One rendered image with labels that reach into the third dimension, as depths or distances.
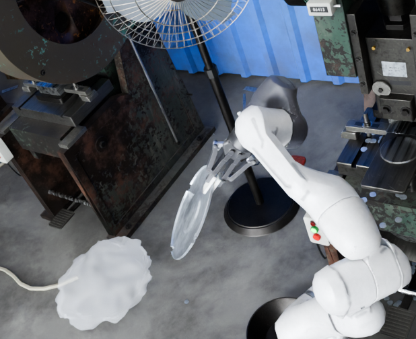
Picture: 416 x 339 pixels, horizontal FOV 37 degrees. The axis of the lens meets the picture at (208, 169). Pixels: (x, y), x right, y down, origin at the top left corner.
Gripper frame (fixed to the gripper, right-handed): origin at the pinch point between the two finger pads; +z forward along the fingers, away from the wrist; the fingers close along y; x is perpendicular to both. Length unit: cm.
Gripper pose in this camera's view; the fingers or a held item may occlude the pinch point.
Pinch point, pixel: (212, 183)
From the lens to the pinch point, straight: 172.5
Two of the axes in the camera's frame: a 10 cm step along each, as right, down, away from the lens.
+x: -0.4, 6.7, -7.4
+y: -8.9, -3.6, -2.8
